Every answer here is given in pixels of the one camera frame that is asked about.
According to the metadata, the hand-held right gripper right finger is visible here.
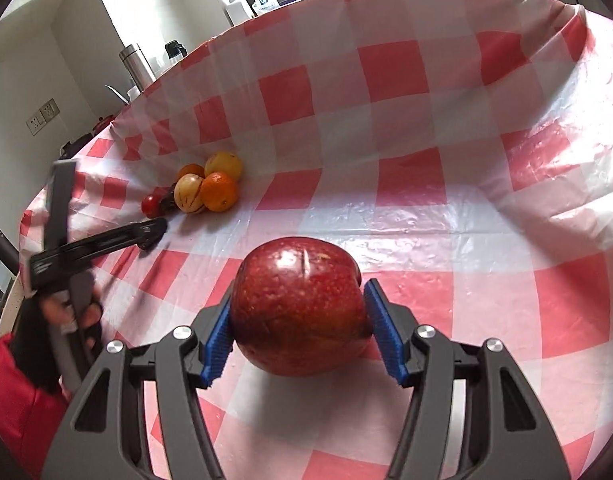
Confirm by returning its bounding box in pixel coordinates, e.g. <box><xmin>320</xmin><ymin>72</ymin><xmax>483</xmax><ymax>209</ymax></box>
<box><xmin>363</xmin><ymin>277</ymin><xmax>572</xmax><ymax>480</ymax></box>

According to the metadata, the stainless steel thermos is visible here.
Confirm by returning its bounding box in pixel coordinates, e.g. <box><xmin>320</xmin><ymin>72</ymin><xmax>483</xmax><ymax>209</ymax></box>
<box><xmin>118</xmin><ymin>43</ymin><xmax>157</xmax><ymax>91</ymax></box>

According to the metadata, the white wall socket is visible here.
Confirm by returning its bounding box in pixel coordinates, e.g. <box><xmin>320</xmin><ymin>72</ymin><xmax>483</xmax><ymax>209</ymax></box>
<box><xmin>26</xmin><ymin>99</ymin><xmax>60</xmax><ymax>136</ymax></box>

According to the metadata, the yellow round fruit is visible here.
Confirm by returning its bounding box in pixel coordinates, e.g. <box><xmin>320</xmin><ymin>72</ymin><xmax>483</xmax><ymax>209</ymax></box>
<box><xmin>204</xmin><ymin>151</ymin><xmax>244</xmax><ymax>183</ymax></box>

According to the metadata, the white spray bottle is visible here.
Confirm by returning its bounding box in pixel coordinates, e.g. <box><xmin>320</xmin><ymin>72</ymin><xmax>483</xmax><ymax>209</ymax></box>
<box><xmin>210</xmin><ymin>0</ymin><xmax>250</xmax><ymax>26</ymax></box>

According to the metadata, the person's left hand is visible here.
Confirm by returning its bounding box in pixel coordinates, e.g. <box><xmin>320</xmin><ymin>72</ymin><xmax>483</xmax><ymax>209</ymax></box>
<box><xmin>14</xmin><ymin>295</ymin><xmax>106</xmax><ymax>392</ymax></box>

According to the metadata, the striped pepino melon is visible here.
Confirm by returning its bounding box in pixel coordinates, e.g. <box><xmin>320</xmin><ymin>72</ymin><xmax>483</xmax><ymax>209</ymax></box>
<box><xmin>174</xmin><ymin>173</ymin><xmax>206</xmax><ymax>213</ymax></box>

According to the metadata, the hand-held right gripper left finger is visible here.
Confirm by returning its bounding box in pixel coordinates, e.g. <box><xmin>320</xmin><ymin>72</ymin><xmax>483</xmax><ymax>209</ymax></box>
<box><xmin>40</xmin><ymin>285</ymin><xmax>237</xmax><ymax>480</ymax></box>

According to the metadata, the red speckled apple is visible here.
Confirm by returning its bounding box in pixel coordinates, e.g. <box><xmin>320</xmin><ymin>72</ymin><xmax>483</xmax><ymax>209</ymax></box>
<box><xmin>230</xmin><ymin>236</ymin><xmax>372</xmax><ymax>377</ymax></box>

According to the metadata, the person's left forearm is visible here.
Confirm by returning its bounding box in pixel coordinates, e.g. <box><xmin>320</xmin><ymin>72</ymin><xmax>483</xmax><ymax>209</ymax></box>
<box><xmin>0</xmin><ymin>332</ymin><xmax>72</xmax><ymax>480</ymax></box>

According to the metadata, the large orange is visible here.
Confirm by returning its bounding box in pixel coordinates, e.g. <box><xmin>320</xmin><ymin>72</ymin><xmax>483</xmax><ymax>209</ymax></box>
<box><xmin>201</xmin><ymin>172</ymin><xmax>238</xmax><ymax>212</ymax></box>

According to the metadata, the red white checkered tablecloth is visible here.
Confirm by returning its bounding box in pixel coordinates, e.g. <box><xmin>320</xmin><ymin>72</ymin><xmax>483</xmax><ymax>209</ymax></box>
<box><xmin>19</xmin><ymin>0</ymin><xmax>613</xmax><ymax>480</ymax></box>

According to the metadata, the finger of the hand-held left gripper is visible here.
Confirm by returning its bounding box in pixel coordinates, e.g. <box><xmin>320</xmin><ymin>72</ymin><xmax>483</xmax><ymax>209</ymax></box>
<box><xmin>44</xmin><ymin>159</ymin><xmax>78</xmax><ymax>257</ymax></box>
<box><xmin>61</xmin><ymin>217</ymin><xmax>168</xmax><ymax>268</ymax></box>

